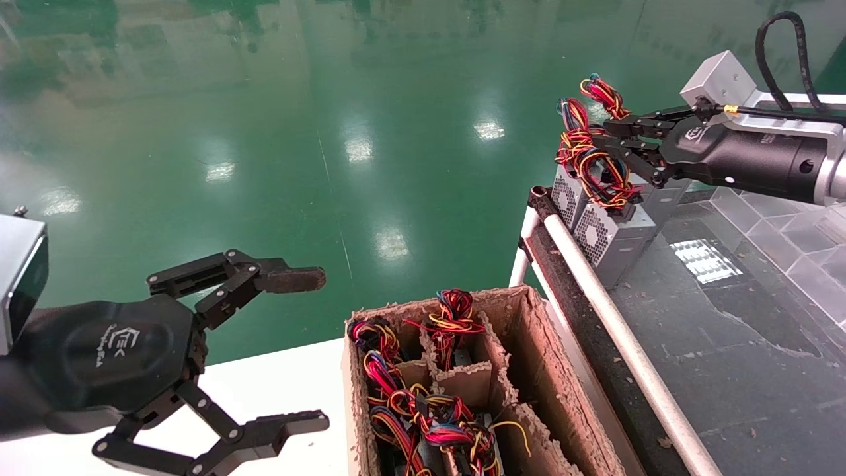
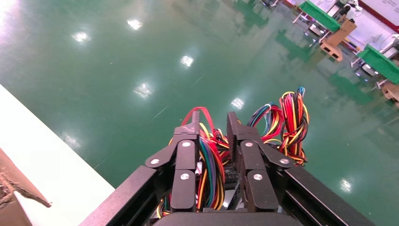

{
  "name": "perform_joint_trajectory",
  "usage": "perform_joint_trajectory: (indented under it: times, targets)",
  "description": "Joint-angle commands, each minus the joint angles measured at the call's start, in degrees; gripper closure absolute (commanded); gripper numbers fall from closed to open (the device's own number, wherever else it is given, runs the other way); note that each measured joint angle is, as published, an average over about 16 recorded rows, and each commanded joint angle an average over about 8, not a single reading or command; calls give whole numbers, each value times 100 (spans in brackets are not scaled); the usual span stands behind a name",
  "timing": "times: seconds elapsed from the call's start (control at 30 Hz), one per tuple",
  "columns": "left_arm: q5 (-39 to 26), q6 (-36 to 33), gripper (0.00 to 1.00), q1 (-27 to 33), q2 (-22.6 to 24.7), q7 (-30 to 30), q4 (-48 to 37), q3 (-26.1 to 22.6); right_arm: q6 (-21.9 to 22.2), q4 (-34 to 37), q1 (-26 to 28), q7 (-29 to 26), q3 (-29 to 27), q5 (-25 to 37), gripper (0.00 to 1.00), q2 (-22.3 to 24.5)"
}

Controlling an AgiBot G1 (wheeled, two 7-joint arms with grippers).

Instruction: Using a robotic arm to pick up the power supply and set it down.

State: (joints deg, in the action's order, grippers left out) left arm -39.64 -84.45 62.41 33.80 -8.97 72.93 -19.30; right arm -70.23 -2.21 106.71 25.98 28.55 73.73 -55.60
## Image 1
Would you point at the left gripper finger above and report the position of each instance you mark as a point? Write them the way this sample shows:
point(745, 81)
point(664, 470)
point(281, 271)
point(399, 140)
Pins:
point(291, 281)

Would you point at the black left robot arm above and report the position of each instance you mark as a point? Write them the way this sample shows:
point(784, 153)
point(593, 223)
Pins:
point(10, 403)

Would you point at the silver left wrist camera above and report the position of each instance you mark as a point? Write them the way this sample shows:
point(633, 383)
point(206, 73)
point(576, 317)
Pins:
point(16, 264)

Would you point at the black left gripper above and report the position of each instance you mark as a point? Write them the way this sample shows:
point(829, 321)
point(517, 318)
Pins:
point(99, 354)

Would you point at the short white frame pipe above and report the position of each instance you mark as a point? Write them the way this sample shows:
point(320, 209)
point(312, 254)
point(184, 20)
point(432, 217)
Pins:
point(521, 264)

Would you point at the worn cardboard divider box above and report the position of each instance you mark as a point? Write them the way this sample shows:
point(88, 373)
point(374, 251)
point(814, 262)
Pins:
point(529, 350)

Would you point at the silver camera mounting bracket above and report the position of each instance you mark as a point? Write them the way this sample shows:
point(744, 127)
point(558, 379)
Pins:
point(793, 119)

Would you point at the clear acrylic divider tray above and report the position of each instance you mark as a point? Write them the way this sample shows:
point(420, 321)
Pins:
point(786, 244)

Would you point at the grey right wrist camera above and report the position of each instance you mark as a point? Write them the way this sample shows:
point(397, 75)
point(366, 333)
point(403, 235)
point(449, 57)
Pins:
point(720, 79)

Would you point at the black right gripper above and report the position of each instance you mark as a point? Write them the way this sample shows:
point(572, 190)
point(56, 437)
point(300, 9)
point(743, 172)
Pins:
point(747, 158)

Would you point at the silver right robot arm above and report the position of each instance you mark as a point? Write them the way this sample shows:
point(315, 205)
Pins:
point(835, 168)

